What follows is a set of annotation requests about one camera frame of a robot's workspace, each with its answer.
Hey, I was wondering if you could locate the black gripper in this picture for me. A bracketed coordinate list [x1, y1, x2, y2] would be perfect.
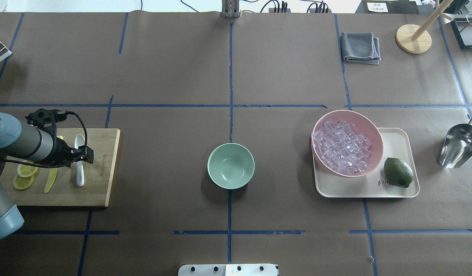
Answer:
[26, 108, 94, 166]

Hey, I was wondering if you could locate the white plastic spoon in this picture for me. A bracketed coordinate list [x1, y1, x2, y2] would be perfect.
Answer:
[74, 134, 85, 187]

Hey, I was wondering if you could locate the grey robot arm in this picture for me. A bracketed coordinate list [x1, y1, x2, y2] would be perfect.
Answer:
[0, 108, 94, 240]

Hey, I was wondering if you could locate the mint green bowl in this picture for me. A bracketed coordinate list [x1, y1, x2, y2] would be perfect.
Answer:
[207, 143, 256, 190]

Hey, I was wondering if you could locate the pink bowl of ice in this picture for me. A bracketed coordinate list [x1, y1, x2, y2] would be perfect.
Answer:
[311, 110, 384, 177]

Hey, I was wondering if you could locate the metal ice scoop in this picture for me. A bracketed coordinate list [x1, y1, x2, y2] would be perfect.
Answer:
[439, 117, 472, 168]

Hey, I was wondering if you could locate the yellow-green plastic knife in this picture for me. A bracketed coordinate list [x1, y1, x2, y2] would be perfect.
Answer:
[44, 135, 64, 194]

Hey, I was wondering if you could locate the yellow lemon slice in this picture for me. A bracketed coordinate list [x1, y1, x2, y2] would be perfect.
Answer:
[13, 175, 35, 190]
[17, 164, 39, 178]

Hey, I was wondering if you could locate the bamboo cutting board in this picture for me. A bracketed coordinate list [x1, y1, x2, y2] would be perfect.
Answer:
[0, 128, 120, 207]

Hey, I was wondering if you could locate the folded grey cloth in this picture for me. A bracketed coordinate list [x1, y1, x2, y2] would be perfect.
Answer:
[340, 33, 381, 65]

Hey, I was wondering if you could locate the cream plastic tray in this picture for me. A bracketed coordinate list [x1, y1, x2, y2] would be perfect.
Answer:
[313, 127, 420, 199]

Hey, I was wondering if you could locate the green avocado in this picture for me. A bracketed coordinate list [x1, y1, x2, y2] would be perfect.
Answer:
[383, 157, 414, 188]

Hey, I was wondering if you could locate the wooden stand with pole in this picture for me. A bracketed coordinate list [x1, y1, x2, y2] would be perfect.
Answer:
[395, 0, 454, 54]

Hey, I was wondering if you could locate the black framed box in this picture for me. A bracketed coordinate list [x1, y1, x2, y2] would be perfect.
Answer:
[450, 18, 472, 49]

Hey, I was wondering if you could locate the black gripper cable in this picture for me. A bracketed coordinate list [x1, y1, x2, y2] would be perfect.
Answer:
[0, 110, 88, 169]

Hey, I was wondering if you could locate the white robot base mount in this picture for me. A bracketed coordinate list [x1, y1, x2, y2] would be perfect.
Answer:
[178, 263, 279, 276]

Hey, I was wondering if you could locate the grey metal post bracket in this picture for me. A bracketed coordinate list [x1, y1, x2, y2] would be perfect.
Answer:
[221, 0, 241, 18]

